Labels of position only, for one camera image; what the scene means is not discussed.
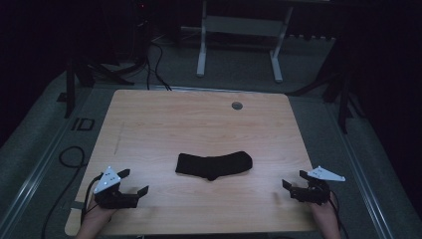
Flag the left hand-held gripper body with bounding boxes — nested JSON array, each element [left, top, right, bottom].
[[94, 165, 140, 210]]

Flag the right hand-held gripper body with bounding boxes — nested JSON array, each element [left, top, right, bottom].
[[290, 165, 346, 204]]

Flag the person's right hand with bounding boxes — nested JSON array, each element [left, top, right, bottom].
[[310, 193, 339, 227]]

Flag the person's left hand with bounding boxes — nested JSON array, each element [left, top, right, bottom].
[[81, 202, 117, 230]]

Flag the black metal stand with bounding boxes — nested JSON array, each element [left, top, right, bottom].
[[287, 69, 365, 135], [57, 54, 135, 120]]

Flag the dark equipment with red light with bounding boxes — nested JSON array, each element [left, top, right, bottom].
[[130, 0, 155, 68]]

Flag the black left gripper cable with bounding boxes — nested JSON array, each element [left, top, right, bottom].
[[80, 172, 105, 227]]

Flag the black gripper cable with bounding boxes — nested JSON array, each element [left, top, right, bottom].
[[80, 172, 105, 227], [327, 190, 350, 239]]

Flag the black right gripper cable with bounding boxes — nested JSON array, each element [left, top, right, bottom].
[[327, 190, 350, 239]]

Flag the metal floor rail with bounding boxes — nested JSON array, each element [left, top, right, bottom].
[[326, 103, 396, 239], [0, 123, 76, 239]]

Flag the black looped floor cable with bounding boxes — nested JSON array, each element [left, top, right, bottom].
[[41, 145, 88, 239]]

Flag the black cables on floor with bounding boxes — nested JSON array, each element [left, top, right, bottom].
[[144, 41, 173, 92]]

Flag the white desk frame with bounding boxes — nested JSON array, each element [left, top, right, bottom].
[[195, 0, 295, 84]]

